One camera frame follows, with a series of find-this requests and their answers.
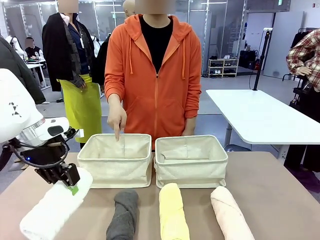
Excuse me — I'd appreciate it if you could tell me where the person's right forearm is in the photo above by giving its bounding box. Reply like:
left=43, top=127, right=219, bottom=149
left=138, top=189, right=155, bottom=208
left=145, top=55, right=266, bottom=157
left=104, top=72, right=125, bottom=103

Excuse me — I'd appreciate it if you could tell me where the white background table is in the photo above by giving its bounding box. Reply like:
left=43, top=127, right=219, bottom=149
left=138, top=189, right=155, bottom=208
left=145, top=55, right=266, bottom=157
left=205, top=89, right=320, bottom=153

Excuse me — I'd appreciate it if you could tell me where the pink towel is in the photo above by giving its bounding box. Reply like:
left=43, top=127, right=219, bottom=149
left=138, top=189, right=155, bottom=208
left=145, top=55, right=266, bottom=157
left=210, top=185, right=255, bottom=240

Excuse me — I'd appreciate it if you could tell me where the black cart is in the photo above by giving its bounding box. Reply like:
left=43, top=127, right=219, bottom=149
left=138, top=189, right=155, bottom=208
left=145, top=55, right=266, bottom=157
left=289, top=74, right=313, bottom=108

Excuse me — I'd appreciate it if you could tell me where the black camera pole stand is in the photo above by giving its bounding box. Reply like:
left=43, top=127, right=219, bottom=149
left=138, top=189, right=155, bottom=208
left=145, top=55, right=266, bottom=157
left=252, top=27, right=273, bottom=91

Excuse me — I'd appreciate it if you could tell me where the seated person in black jacket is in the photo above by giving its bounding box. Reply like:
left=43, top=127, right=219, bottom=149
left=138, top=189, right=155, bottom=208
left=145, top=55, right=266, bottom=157
left=24, top=36, right=46, bottom=62

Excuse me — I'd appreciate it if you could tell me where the wooden shoe rack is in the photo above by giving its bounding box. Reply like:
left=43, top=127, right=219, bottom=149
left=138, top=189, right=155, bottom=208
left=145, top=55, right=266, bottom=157
left=207, top=57, right=240, bottom=79

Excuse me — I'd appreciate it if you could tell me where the black garment on rack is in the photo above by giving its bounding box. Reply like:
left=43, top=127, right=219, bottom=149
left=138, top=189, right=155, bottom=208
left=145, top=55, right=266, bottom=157
left=291, top=27, right=313, bottom=51

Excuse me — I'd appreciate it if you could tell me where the thin black cable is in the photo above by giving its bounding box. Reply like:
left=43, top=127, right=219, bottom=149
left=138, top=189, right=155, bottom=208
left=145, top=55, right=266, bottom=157
left=2, top=138, right=70, bottom=168

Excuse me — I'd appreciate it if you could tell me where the person in orange hoodie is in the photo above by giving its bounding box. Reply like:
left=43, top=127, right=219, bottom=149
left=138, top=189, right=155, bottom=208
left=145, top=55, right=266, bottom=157
left=103, top=13, right=203, bottom=151

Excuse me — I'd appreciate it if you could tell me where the person's left forearm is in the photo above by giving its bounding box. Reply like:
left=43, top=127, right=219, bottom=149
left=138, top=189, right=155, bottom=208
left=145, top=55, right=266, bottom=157
left=183, top=82, right=203, bottom=120

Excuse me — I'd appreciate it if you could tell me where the figure in dark green jacket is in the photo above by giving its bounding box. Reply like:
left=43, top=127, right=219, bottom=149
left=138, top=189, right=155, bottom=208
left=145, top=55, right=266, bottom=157
left=0, top=36, right=47, bottom=105

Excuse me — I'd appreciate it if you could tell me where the black bag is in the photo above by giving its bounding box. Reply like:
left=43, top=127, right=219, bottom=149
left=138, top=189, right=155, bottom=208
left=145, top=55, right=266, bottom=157
left=239, top=49, right=258, bottom=70

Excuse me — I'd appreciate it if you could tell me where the thick black braided conduit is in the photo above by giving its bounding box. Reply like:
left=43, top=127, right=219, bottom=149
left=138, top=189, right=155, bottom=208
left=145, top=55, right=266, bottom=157
left=0, top=143, right=13, bottom=172

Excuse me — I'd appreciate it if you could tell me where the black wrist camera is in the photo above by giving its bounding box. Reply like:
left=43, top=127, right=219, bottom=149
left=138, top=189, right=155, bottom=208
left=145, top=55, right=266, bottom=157
left=63, top=126, right=85, bottom=138

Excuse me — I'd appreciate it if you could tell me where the yellow rolled towel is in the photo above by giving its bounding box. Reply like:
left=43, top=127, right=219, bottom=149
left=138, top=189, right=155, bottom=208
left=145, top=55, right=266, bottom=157
left=158, top=182, right=191, bottom=240

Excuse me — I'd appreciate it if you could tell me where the beige fabric basket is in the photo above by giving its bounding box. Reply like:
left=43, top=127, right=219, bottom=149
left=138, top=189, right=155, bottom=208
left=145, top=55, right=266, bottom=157
left=153, top=134, right=229, bottom=189
left=76, top=133, right=153, bottom=189

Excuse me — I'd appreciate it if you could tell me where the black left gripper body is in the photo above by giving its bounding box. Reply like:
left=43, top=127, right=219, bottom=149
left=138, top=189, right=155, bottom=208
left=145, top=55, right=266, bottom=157
left=19, top=143, right=70, bottom=168

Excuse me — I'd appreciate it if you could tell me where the white towel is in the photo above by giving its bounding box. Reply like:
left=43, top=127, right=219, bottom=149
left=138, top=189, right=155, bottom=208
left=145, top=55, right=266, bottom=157
left=19, top=166, right=94, bottom=240

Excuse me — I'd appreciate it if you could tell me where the person's left hand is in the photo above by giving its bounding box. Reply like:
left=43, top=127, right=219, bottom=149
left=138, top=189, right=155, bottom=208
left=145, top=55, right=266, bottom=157
left=184, top=116, right=197, bottom=137

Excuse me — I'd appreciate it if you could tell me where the bald mannequin in black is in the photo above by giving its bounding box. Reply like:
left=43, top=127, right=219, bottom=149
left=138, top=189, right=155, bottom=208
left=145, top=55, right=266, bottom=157
left=96, top=0, right=136, bottom=87

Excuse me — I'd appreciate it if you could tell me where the person's right hand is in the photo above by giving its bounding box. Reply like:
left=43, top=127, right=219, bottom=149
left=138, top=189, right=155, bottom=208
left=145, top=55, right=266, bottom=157
left=106, top=94, right=128, bottom=142

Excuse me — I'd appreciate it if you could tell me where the grey towel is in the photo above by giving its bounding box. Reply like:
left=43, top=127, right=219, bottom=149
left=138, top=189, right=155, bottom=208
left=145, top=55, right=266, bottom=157
left=105, top=189, right=140, bottom=240

